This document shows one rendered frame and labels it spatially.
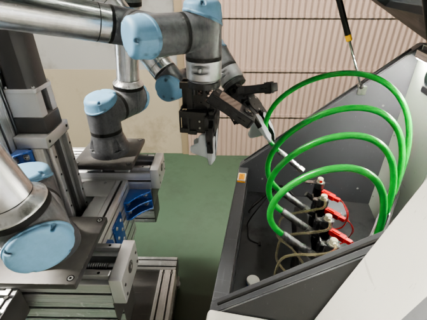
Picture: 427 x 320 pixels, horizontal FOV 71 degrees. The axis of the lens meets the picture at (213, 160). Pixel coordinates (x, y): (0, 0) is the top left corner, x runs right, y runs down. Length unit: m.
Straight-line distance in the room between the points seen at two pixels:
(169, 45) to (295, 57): 2.41
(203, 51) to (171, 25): 0.08
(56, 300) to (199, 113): 0.61
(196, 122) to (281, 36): 2.26
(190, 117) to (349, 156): 0.75
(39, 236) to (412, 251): 0.58
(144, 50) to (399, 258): 0.51
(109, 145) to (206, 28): 0.69
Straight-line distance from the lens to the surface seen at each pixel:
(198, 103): 0.67
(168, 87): 0.86
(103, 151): 1.18
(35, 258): 0.64
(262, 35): 2.85
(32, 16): 0.64
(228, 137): 3.12
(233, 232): 0.95
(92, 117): 1.14
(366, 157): 1.26
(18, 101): 0.94
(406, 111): 0.86
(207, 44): 0.61
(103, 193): 1.17
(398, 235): 0.53
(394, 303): 0.51
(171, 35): 0.57
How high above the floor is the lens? 1.61
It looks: 31 degrees down
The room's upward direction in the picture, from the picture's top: straight up
